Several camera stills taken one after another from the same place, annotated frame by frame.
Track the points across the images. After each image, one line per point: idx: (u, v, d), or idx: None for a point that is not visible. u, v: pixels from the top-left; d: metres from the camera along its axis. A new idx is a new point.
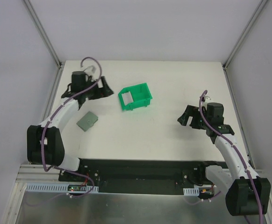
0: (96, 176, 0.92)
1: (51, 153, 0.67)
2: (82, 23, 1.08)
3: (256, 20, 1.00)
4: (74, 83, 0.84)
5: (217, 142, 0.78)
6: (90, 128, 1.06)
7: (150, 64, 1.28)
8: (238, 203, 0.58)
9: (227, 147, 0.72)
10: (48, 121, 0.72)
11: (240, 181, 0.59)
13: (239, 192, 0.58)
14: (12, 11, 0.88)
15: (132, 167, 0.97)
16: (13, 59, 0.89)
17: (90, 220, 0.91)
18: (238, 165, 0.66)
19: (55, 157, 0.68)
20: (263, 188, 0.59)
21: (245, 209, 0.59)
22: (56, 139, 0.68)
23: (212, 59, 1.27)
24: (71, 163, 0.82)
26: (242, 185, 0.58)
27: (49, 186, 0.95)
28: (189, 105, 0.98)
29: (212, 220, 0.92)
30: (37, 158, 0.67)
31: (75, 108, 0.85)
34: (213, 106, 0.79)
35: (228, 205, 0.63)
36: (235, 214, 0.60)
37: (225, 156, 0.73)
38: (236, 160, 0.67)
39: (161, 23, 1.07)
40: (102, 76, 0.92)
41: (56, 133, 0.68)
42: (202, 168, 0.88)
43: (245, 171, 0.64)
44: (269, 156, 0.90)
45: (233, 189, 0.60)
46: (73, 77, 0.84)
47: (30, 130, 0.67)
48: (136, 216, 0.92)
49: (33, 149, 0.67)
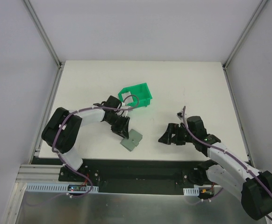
0: (96, 176, 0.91)
1: (63, 137, 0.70)
2: (81, 23, 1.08)
3: (256, 20, 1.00)
4: (109, 102, 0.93)
5: (211, 156, 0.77)
6: (135, 147, 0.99)
7: (149, 64, 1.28)
8: (256, 205, 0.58)
9: (221, 156, 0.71)
10: (76, 111, 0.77)
11: (248, 183, 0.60)
13: (252, 194, 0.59)
14: (11, 12, 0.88)
15: (132, 167, 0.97)
16: (12, 59, 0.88)
17: (90, 220, 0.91)
18: (239, 169, 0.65)
19: (64, 143, 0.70)
20: (269, 181, 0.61)
21: (265, 209, 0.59)
22: (74, 127, 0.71)
23: (213, 58, 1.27)
24: (75, 158, 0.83)
26: (251, 185, 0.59)
27: (49, 186, 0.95)
28: (170, 124, 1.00)
29: (212, 220, 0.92)
30: (50, 135, 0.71)
31: (99, 118, 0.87)
34: (194, 121, 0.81)
35: (247, 211, 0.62)
36: (258, 218, 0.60)
37: (223, 164, 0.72)
38: (235, 165, 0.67)
39: (162, 23, 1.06)
40: (127, 117, 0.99)
41: (77, 122, 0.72)
42: (202, 171, 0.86)
43: (247, 172, 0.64)
44: (269, 156, 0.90)
45: (245, 194, 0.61)
46: (111, 99, 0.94)
47: (58, 111, 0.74)
48: (136, 215, 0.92)
49: (51, 125, 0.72)
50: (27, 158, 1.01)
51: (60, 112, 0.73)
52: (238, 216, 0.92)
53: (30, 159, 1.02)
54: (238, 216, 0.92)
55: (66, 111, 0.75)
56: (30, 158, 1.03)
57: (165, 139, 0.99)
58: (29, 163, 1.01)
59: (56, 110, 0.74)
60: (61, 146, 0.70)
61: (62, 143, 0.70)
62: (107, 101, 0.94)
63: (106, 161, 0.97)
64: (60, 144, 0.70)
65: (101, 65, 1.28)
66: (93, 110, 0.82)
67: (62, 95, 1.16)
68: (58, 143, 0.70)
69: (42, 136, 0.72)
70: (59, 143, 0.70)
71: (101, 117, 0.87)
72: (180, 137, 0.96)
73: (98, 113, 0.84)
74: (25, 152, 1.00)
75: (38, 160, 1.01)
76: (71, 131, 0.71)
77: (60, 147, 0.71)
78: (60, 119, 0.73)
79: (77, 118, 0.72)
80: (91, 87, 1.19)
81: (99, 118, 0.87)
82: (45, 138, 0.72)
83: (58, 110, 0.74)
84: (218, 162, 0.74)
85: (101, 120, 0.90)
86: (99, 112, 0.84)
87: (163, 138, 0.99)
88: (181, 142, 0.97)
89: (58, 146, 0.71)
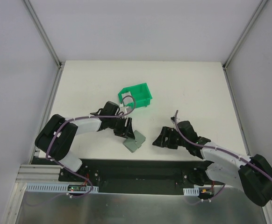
0: (96, 176, 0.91)
1: (56, 145, 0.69)
2: (81, 23, 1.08)
3: (256, 21, 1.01)
4: (105, 108, 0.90)
5: (205, 157, 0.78)
6: (138, 148, 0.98)
7: (149, 64, 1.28)
8: (256, 191, 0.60)
9: (213, 152, 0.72)
10: (73, 119, 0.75)
11: (243, 170, 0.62)
13: (249, 179, 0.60)
14: (11, 12, 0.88)
15: (133, 167, 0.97)
16: (12, 59, 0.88)
17: (90, 220, 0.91)
18: (231, 160, 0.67)
19: (58, 150, 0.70)
20: (262, 164, 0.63)
21: (266, 192, 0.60)
22: (68, 136, 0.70)
23: (213, 58, 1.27)
24: (72, 161, 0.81)
26: (246, 171, 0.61)
27: (49, 186, 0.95)
28: (164, 127, 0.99)
29: (212, 220, 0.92)
30: (45, 143, 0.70)
31: (96, 127, 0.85)
34: (184, 126, 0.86)
35: (252, 199, 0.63)
36: (262, 203, 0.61)
37: (217, 161, 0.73)
38: (227, 157, 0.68)
39: (162, 22, 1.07)
40: (129, 117, 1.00)
41: (71, 130, 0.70)
42: (203, 173, 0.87)
43: (239, 160, 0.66)
44: (269, 156, 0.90)
45: (244, 181, 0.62)
46: (107, 105, 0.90)
47: (54, 118, 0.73)
48: (136, 215, 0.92)
49: (46, 132, 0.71)
50: (26, 158, 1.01)
51: (55, 119, 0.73)
52: (239, 216, 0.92)
53: (30, 159, 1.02)
54: (238, 216, 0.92)
55: (62, 118, 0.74)
56: (30, 158, 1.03)
57: (158, 143, 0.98)
58: (29, 163, 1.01)
59: (53, 117, 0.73)
60: (54, 154, 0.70)
61: (56, 151, 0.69)
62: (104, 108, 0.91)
63: (106, 161, 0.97)
64: (53, 152, 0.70)
65: (101, 65, 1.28)
66: (89, 119, 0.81)
67: (62, 95, 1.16)
68: (51, 151, 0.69)
69: (37, 142, 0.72)
70: (53, 151, 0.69)
71: (96, 126, 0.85)
72: (172, 141, 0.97)
73: (94, 122, 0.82)
74: (25, 153, 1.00)
75: (38, 160, 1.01)
76: (65, 140, 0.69)
77: (53, 155, 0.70)
78: (55, 126, 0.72)
79: (71, 127, 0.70)
80: (91, 87, 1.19)
81: (96, 127, 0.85)
82: (39, 144, 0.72)
83: (54, 117, 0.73)
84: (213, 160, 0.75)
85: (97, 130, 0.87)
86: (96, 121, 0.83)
87: (157, 141, 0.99)
88: (174, 146, 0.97)
89: (52, 154, 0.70)
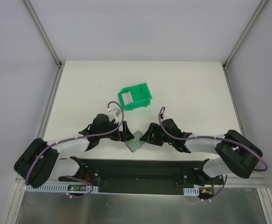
0: (96, 176, 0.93)
1: (36, 171, 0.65)
2: (81, 23, 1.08)
3: (256, 20, 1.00)
4: (94, 126, 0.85)
5: (192, 149, 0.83)
6: (137, 148, 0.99)
7: (149, 64, 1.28)
8: (236, 163, 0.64)
9: (195, 141, 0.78)
10: (55, 143, 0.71)
11: (219, 147, 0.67)
13: (226, 154, 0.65)
14: (11, 12, 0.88)
15: (133, 167, 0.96)
16: (12, 59, 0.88)
17: (90, 220, 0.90)
18: (210, 141, 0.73)
19: (37, 177, 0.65)
20: (237, 137, 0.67)
21: (248, 162, 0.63)
22: (48, 163, 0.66)
23: (213, 58, 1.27)
24: (66, 170, 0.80)
26: (222, 147, 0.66)
27: (49, 186, 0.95)
28: (152, 123, 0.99)
29: (212, 220, 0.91)
30: (24, 168, 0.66)
31: (83, 147, 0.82)
34: (168, 125, 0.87)
35: (238, 173, 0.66)
36: (247, 174, 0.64)
37: (203, 148, 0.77)
38: (206, 140, 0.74)
39: (162, 22, 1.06)
40: (124, 121, 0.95)
41: (53, 157, 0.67)
42: (202, 176, 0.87)
43: (216, 140, 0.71)
44: (269, 156, 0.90)
45: (224, 158, 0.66)
46: (95, 121, 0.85)
47: (35, 142, 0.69)
48: (136, 216, 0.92)
49: (25, 157, 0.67)
50: None
51: (36, 143, 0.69)
52: (239, 216, 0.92)
53: None
54: (239, 216, 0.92)
55: (44, 142, 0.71)
56: None
57: (145, 138, 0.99)
58: None
59: (34, 140, 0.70)
60: (33, 180, 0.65)
61: (35, 177, 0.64)
62: (92, 124, 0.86)
63: (106, 161, 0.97)
64: (33, 178, 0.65)
65: (101, 65, 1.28)
66: (75, 140, 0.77)
67: (62, 95, 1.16)
68: (30, 177, 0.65)
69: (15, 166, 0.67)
70: (32, 177, 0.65)
71: (85, 146, 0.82)
72: (158, 137, 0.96)
73: (82, 143, 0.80)
74: None
75: None
76: (45, 166, 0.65)
77: (32, 181, 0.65)
78: (36, 151, 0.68)
79: (53, 153, 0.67)
80: (92, 87, 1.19)
81: (83, 146, 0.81)
82: (17, 169, 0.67)
83: (35, 141, 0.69)
84: (198, 150, 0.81)
85: (85, 150, 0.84)
86: (84, 142, 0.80)
87: (144, 136, 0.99)
88: (159, 143, 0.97)
89: (30, 180, 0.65)
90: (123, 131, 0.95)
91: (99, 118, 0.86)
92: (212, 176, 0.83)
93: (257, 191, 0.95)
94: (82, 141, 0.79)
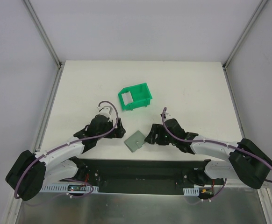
0: (96, 176, 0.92)
1: (25, 185, 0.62)
2: (81, 23, 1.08)
3: (256, 20, 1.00)
4: (91, 127, 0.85)
5: (196, 151, 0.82)
6: (138, 149, 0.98)
7: (149, 64, 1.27)
8: (249, 174, 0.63)
9: (203, 145, 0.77)
10: (44, 155, 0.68)
11: (232, 157, 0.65)
13: (240, 165, 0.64)
14: (11, 12, 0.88)
15: (132, 167, 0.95)
16: (12, 59, 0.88)
17: (90, 220, 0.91)
18: (221, 148, 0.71)
19: (27, 191, 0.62)
20: (250, 148, 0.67)
21: (259, 172, 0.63)
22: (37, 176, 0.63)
23: (213, 58, 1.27)
24: (64, 173, 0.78)
26: (235, 157, 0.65)
27: (49, 186, 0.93)
28: (154, 124, 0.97)
29: (211, 220, 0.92)
30: (13, 182, 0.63)
31: (79, 151, 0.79)
34: (171, 126, 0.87)
35: (247, 183, 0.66)
36: (257, 185, 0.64)
37: (211, 152, 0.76)
38: (217, 146, 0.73)
39: (162, 22, 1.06)
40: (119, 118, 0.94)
41: (40, 170, 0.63)
42: (202, 176, 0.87)
43: (228, 148, 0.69)
44: (269, 156, 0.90)
45: (236, 169, 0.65)
46: (93, 121, 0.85)
47: (24, 154, 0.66)
48: (136, 215, 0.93)
49: (15, 171, 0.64)
50: None
51: (25, 156, 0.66)
52: (238, 216, 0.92)
53: None
54: (238, 216, 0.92)
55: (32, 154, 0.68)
56: None
57: (148, 140, 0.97)
58: None
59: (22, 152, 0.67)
60: (23, 194, 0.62)
61: (25, 191, 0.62)
62: (89, 124, 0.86)
63: (107, 161, 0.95)
64: (23, 192, 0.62)
65: (101, 65, 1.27)
66: (67, 147, 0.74)
67: (62, 95, 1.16)
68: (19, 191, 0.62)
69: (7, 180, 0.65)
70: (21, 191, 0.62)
71: (80, 150, 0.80)
72: (162, 137, 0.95)
73: (75, 149, 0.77)
74: None
75: None
76: (34, 179, 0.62)
77: (22, 194, 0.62)
78: (25, 164, 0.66)
79: (40, 166, 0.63)
80: (91, 87, 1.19)
81: (78, 151, 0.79)
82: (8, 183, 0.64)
83: (24, 154, 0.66)
84: (204, 152, 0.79)
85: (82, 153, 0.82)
86: (78, 146, 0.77)
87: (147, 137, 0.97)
88: (163, 143, 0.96)
89: (20, 194, 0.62)
90: (118, 129, 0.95)
91: (97, 119, 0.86)
92: (212, 177, 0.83)
93: (257, 191, 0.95)
94: (76, 145, 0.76)
